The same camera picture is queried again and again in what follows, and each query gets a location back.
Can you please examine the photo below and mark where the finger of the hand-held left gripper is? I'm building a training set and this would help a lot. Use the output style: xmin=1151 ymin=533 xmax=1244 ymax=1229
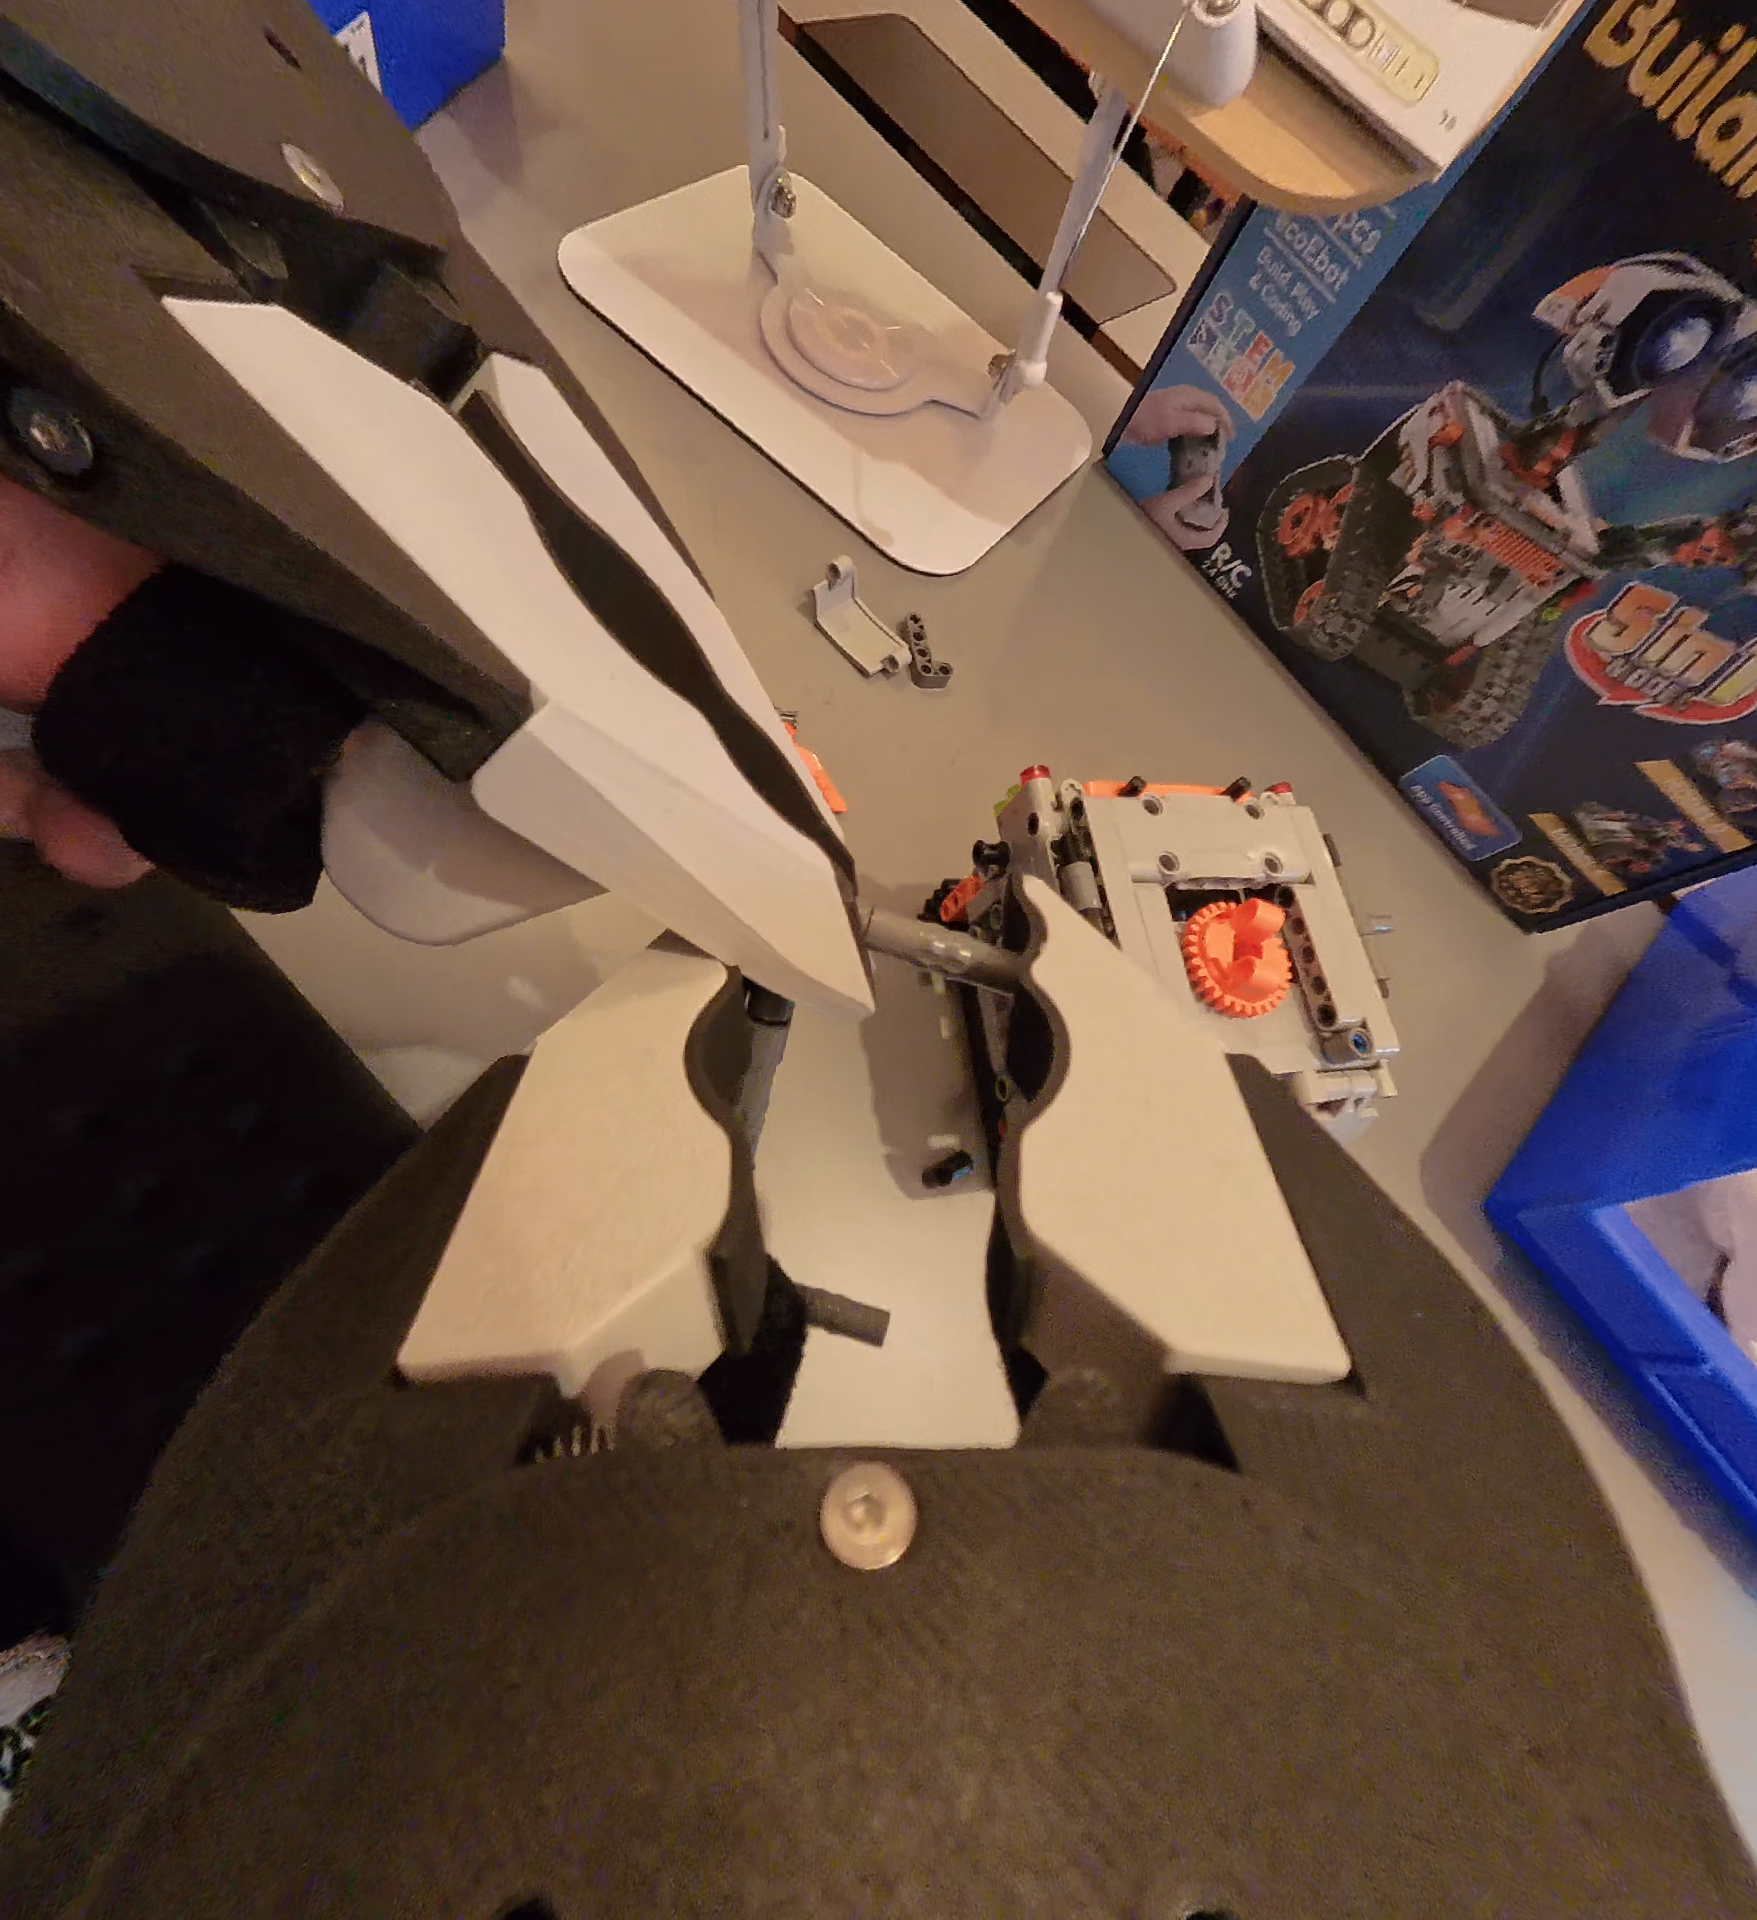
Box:
xmin=165 ymin=293 xmax=874 ymax=1010
xmin=489 ymin=352 xmax=838 ymax=866

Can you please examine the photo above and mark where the blue plastic bin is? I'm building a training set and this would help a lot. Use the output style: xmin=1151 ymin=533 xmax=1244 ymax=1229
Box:
xmin=309 ymin=0 xmax=510 ymax=127

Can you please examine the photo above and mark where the white plastic device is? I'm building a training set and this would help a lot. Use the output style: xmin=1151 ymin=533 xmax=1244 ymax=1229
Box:
xmin=1239 ymin=0 xmax=1602 ymax=175

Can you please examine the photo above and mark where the white stand base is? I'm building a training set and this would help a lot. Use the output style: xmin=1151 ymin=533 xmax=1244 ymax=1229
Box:
xmin=559 ymin=0 xmax=1212 ymax=578

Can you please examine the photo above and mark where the blue robot kit box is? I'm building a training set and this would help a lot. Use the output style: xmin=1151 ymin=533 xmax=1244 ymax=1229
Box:
xmin=1105 ymin=0 xmax=1757 ymax=931

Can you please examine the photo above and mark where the dark grey axle pin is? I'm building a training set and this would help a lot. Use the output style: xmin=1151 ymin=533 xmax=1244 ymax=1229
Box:
xmin=708 ymin=1065 xmax=797 ymax=1352

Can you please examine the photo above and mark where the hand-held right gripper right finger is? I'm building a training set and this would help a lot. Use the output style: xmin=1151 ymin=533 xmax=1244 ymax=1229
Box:
xmin=985 ymin=869 xmax=1355 ymax=1447

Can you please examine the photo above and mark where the grey white toy robot model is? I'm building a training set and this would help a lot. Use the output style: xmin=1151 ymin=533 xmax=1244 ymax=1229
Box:
xmin=873 ymin=765 xmax=1399 ymax=1196

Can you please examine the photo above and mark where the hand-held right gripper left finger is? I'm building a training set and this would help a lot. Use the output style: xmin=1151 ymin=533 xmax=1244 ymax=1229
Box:
xmin=399 ymin=954 xmax=810 ymax=1447

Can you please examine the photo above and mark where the light grey curved panel piece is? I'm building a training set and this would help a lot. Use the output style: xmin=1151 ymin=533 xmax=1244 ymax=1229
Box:
xmin=812 ymin=562 xmax=916 ymax=677

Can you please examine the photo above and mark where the blue storage bin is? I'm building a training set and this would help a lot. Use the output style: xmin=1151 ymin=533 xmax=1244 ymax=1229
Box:
xmin=1485 ymin=839 xmax=1757 ymax=1613

